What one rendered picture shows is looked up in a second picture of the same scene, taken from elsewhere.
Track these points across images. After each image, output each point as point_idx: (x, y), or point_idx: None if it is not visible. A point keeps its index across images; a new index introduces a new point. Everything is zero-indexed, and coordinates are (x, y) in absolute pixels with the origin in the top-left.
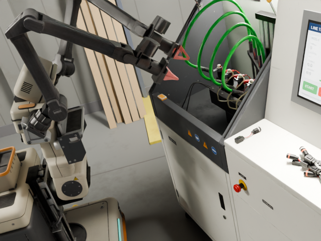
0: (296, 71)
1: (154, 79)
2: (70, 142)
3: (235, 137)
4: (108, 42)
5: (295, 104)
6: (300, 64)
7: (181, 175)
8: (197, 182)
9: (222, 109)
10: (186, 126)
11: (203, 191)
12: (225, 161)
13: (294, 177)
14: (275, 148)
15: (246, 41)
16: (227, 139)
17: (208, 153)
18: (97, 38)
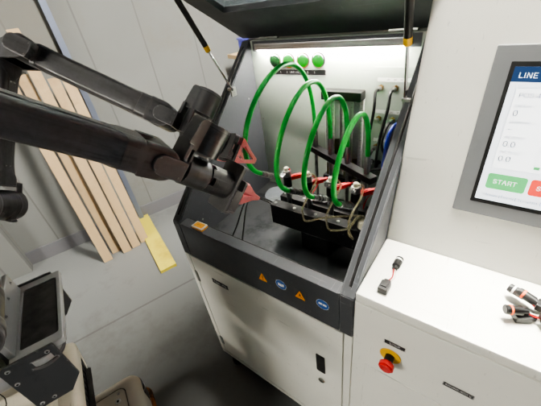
0: (470, 159)
1: (218, 205)
2: (35, 369)
3: (372, 282)
4: (107, 127)
5: (463, 213)
6: (481, 146)
7: (233, 324)
8: (267, 335)
9: (284, 228)
10: (256, 268)
11: (278, 345)
12: (351, 321)
13: None
14: (456, 293)
15: (296, 134)
16: (361, 290)
17: (306, 307)
18: (69, 118)
